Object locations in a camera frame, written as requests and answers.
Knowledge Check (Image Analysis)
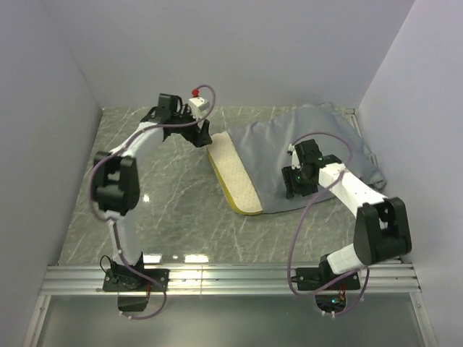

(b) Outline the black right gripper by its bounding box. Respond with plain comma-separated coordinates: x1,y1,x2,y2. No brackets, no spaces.
281,164,319,200

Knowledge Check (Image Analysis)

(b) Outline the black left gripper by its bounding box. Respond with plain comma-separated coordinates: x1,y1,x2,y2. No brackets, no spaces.
171,105,213,147

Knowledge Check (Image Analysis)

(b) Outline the grey pillowcase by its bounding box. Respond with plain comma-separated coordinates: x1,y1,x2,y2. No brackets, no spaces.
227,103,386,214

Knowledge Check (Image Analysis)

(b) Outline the cream quilted pillow yellow edge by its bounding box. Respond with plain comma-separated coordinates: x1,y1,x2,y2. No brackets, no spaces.
207,132,263,215

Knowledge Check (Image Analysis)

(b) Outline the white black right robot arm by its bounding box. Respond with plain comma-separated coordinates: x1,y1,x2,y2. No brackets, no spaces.
281,140,412,289

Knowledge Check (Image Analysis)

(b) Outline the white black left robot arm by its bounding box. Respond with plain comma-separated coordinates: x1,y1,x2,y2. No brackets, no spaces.
88,89,216,291

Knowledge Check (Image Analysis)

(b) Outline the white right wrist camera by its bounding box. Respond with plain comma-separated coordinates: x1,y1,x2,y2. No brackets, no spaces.
287,144,301,169

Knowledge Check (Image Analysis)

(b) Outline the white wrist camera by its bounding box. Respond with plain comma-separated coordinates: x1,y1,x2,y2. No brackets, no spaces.
188,87,210,120
287,144,301,169

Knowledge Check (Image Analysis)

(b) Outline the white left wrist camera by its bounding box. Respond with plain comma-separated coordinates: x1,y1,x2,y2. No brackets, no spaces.
188,87,210,120

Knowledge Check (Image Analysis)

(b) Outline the aluminium right side rail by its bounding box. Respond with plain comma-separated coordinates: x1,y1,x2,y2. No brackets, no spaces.
345,108,401,261

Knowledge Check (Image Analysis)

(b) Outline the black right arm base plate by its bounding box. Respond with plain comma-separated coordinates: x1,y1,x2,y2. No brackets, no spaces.
292,267,361,291

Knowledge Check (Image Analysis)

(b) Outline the aluminium front rail frame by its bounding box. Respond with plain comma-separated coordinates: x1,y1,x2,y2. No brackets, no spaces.
24,260,438,346

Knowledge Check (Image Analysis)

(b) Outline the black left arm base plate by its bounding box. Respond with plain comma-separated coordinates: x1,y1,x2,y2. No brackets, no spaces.
102,267,169,292

